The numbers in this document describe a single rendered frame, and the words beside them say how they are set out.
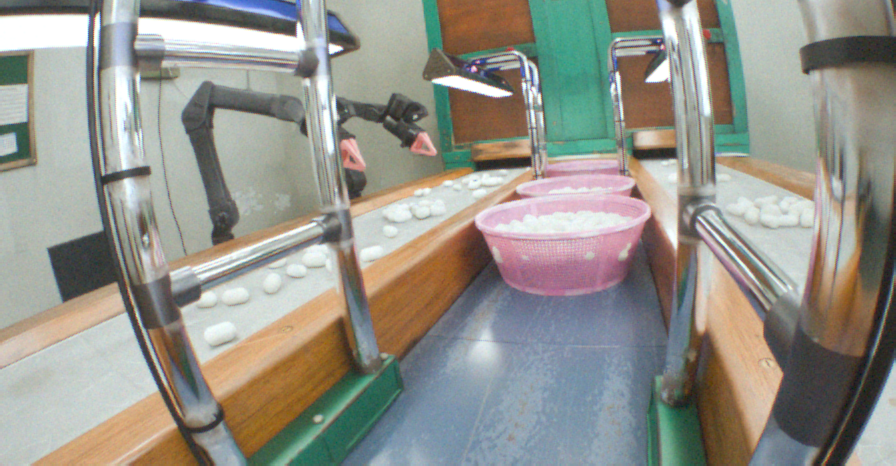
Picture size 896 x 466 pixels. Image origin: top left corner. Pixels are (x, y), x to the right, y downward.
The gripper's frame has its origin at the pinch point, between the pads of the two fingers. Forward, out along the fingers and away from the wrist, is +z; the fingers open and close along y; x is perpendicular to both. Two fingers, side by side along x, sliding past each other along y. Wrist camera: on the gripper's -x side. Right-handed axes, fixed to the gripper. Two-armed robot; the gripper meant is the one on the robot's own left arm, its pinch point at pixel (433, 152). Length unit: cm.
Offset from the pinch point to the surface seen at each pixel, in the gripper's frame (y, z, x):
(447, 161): 49, -9, 15
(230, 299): -87, 17, 0
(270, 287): -82, 19, -2
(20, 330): -112, 0, 13
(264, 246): -95, 27, -21
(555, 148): 49, 28, -17
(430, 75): -28.8, -0.1, -24.4
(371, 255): -69, 24, -5
